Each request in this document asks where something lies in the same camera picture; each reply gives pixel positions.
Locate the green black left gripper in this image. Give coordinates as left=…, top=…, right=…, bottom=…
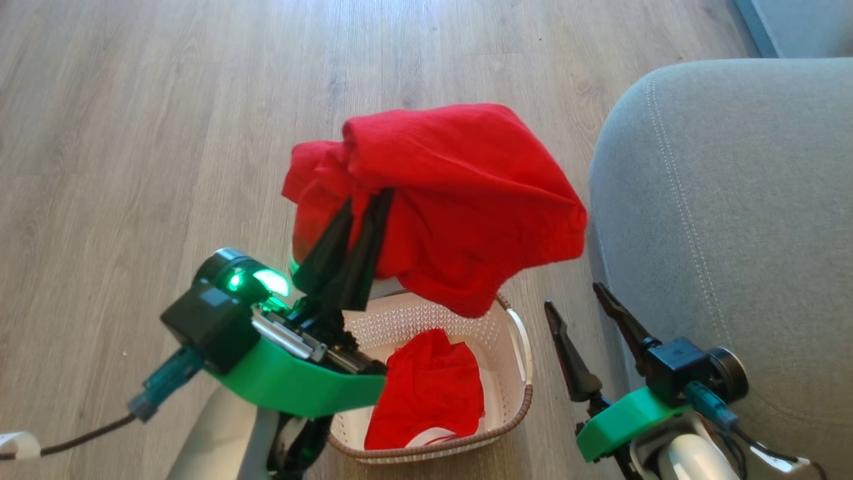
left=193, top=188, right=395, bottom=419

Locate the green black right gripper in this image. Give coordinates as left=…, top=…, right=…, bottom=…
left=544, top=281, right=749, bottom=463

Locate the plain red garment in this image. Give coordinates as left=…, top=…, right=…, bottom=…
left=281, top=103, right=588, bottom=319

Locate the red garment with white patch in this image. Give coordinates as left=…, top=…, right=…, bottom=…
left=364, top=328, right=486, bottom=451

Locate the white perforated laundry basket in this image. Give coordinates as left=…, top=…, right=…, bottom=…
left=327, top=291, right=534, bottom=465

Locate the grey fabric sofa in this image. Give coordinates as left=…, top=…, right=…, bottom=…
left=588, top=58, right=853, bottom=480

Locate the right camera cable, teal plug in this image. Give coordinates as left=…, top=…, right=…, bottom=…
left=684, top=381, right=828, bottom=480

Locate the camera cable, teal plug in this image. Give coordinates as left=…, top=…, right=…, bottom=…
left=0, top=347, right=205, bottom=462
left=684, top=381, right=828, bottom=480

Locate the white right cable label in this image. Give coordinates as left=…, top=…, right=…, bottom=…
left=749, top=443, right=812, bottom=475

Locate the white cable label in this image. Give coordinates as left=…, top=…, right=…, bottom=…
left=0, top=431, right=43, bottom=461
left=749, top=443, right=812, bottom=475

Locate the left camera cable, teal plug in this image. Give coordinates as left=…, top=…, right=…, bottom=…
left=0, top=347, right=205, bottom=462

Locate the white left cable label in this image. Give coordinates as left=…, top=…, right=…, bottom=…
left=0, top=431, right=43, bottom=461

